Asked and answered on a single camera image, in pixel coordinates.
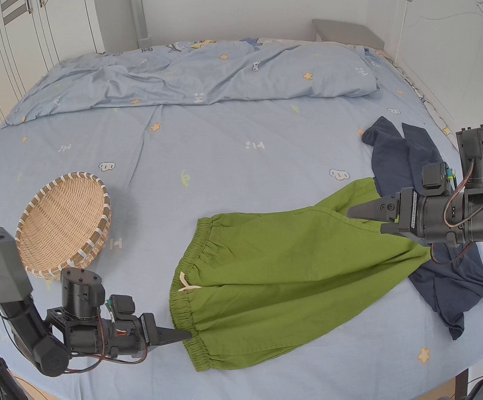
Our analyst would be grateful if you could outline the green shorts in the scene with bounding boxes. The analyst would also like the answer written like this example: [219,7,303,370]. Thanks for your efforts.
[168,176,433,372]

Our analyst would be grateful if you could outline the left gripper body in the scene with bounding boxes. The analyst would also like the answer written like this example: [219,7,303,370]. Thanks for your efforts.
[99,312,158,358]

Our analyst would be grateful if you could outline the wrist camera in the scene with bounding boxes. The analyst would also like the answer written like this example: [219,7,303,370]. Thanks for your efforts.
[422,162,453,196]
[107,293,136,321]

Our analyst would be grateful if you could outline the pale blue quilt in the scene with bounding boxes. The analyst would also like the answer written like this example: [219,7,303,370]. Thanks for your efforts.
[1,37,383,129]

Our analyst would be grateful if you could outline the dark blue garment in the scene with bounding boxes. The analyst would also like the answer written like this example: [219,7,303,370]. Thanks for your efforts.
[361,115,483,341]

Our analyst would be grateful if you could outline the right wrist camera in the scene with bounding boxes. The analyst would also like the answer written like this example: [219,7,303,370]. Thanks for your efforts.
[422,162,453,196]

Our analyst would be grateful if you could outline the bed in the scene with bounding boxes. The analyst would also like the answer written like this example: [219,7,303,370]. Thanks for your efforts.
[0,0,483,400]

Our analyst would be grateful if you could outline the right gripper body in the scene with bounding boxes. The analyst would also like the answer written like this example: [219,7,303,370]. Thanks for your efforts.
[398,187,470,248]

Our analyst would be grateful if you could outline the round woven basket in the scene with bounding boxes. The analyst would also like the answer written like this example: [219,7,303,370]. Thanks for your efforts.
[15,172,113,281]

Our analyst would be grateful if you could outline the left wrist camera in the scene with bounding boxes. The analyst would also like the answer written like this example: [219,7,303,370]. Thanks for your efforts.
[107,293,136,321]

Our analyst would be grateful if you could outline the grey bedside table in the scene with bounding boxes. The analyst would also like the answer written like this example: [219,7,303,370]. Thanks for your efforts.
[311,19,386,50]

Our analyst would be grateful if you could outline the white wardrobe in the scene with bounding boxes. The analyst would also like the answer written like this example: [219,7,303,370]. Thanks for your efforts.
[0,0,105,135]

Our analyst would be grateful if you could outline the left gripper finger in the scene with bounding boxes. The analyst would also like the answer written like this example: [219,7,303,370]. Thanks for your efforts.
[156,326,193,346]

